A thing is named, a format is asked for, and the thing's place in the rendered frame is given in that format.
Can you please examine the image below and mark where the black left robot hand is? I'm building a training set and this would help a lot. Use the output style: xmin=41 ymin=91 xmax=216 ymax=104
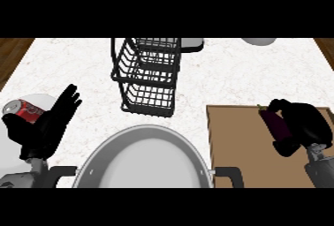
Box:
xmin=1 ymin=84 xmax=84 ymax=162

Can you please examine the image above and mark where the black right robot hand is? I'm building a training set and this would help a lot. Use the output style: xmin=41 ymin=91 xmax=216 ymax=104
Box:
xmin=265 ymin=98 xmax=334 ymax=158

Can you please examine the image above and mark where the dark purple eggplant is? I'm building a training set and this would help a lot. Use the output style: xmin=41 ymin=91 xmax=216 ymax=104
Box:
xmin=256 ymin=103 xmax=296 ymax=143

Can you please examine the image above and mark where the brown wooden tray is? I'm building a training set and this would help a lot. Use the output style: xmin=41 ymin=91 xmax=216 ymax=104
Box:
xmin=205 ymin=104 xmax=334 ymax=189

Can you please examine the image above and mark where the red soda can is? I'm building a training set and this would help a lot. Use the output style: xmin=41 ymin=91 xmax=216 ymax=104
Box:
xmin=1 ymin=99 xmax=47 ymax=124

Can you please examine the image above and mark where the large grey pot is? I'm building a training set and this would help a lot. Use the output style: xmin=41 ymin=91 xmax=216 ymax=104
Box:
xmin=44 ymin=124 xmax=245 ymax=189

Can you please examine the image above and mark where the pale grey round object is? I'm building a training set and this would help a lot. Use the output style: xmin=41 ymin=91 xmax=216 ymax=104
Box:
xmin=239 ymin=37 xmax=278 ymax=47

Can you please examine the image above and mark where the black wire tiered basket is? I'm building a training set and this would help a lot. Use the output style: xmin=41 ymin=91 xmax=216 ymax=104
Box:
xmin=109 ymin=37 xmax=183 ymax=118

